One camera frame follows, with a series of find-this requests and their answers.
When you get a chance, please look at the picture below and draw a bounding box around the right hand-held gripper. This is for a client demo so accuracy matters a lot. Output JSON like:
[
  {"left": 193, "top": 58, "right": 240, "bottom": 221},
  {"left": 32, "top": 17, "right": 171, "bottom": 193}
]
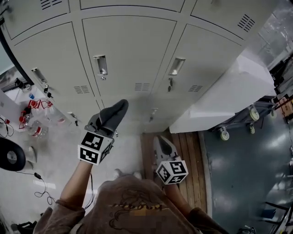
[{"left": 153, "top": 135, "right": 189, "bottom": 185}]

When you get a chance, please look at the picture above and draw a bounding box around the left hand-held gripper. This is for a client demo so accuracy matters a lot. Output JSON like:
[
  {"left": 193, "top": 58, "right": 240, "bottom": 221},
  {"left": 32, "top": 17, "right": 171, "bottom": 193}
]
[{"left": 77, "top": 112, "right": 115, "bottom": 165}]

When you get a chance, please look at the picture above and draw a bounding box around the grey purple cleaning cloth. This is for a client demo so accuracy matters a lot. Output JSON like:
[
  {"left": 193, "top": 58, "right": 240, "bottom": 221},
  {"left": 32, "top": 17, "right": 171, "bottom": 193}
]
[{"left": 98, "top": 99, "right": 129, "bottom": 136}]

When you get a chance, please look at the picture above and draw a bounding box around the person's right forearm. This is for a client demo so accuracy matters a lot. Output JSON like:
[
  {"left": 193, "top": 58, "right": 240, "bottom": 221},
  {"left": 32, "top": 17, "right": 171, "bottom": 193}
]
[{"left": 164, "top": 184, "right": 193, "bottom": 214}]

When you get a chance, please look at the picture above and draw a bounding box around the person's left forearm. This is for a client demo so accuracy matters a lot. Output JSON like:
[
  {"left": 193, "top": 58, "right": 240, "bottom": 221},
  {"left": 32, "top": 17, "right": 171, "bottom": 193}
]
[{"left": 60, "top": 160, "right": 93, "bottom": 208}]

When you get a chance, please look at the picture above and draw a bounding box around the wooden plank platform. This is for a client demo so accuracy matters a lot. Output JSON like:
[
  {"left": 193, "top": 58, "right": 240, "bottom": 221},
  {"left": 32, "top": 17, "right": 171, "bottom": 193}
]
[{"left": 141, "top": 131, "right": 208, "bottom": 213}]

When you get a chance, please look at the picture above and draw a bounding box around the clear water jug red cap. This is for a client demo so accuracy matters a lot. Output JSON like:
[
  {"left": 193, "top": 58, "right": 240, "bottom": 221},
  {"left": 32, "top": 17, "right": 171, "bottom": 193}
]
[
  {"left": 41, "top": 99, "right": 67, "bottom": 125},
  {"left": 28, "top": 99, "right": 46, "bottom": 115},
  {"left": 19, "top": 111, "right": 49, "bottom": 138}
]

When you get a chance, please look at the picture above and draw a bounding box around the person's brown printed shirt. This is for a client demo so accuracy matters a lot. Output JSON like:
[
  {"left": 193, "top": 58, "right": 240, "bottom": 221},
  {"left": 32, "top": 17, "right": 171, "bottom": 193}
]
[{"left": 33, "top": 175, "right": 229, "bottom": 234}]

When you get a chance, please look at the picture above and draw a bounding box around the grey metal locker unit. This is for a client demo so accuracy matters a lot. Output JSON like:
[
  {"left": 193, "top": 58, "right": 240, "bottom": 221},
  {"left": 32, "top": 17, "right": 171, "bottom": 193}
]
[{"left": 0, "top": 0, "right": 279, "bottom": 134}]

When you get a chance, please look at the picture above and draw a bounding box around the large white box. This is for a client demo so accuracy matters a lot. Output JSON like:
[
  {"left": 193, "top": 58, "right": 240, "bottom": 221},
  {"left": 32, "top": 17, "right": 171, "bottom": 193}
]
[{"left": 169, "top": 54, "right": 277, "bottom": 134}]

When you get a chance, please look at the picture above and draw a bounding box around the white carton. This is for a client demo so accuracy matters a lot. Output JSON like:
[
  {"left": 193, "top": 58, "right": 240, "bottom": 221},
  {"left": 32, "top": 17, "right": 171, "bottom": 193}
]
[{"left": 0, "top": 89, "right": 20, "bottom": 119}]

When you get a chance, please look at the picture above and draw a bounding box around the black round machine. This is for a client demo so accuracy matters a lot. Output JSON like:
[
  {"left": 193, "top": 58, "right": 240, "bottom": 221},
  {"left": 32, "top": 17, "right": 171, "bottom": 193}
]
[{"left": 0, "top": 137, "right": 26, "bottom": 171}]

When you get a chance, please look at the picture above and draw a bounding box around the grey wheeled cart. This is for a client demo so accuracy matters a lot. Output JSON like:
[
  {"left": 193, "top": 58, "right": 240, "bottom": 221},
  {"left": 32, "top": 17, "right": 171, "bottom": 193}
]
[{"left": 207, "top": 100, "right": 279, "bottom": 141}]

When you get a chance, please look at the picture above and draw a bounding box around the black framed glass fridge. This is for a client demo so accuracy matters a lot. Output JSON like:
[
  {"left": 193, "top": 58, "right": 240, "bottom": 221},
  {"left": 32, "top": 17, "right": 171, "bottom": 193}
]
[{"left": 0, "top": 29, "right": 35, "bottom": 85}]

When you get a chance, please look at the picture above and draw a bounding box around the white round device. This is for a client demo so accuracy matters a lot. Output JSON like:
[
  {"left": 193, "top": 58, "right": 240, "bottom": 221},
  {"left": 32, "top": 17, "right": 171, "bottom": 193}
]
[{"left": 238, "top": 226, "right": 256, "bottom": 234}]

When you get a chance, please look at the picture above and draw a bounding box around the brown cardboard box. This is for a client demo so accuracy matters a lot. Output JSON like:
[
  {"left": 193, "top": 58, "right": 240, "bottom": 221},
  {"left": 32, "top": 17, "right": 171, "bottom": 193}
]
[{"left": 280, "top": 96, "right": 293, "bottom": 117}]

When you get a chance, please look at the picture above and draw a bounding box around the cluttered metal shelf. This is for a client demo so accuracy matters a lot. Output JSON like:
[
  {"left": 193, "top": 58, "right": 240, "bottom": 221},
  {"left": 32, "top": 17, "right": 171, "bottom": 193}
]
[{"left": 267, "top": 52, "right": 293, "bottom": 96}]

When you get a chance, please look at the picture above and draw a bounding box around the clear plastic sheet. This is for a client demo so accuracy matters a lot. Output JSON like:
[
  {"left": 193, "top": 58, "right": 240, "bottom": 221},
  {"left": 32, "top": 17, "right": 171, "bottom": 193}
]
[{"left": 258, "top": 9, "right": 293, "bottom": 69}]

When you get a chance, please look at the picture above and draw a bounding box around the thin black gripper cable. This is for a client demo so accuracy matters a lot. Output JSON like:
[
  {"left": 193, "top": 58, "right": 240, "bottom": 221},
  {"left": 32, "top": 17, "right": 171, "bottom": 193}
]
[{"left": 83, "top": 172, "right": 96, "bottom": 211}]

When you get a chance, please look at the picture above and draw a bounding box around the black power adapter with cable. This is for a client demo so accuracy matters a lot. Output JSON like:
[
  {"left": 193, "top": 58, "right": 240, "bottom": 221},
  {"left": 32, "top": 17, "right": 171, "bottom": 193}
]
[{"left": 16, "top": 170, "right": 55, "bottom": 205}]

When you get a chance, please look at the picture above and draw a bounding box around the black clamped metal rail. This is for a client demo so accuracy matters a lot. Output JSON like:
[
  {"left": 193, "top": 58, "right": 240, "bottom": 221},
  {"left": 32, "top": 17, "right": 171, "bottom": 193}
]
[{"left": 1, "top": 77, "right": 32, "bottom": 92}]

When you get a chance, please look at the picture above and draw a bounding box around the black looped cable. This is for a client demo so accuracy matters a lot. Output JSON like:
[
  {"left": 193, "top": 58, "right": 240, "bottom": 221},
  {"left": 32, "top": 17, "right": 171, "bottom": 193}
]
[{"left": 0, "top": 116, "right": 15, "bottom": 138}]

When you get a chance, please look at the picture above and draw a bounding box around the black metal frame table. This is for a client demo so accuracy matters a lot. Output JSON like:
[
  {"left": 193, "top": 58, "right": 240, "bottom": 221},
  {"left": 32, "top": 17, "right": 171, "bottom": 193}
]
[{"left": 258, "top": 201, "right": 293, "bottom": 234}]

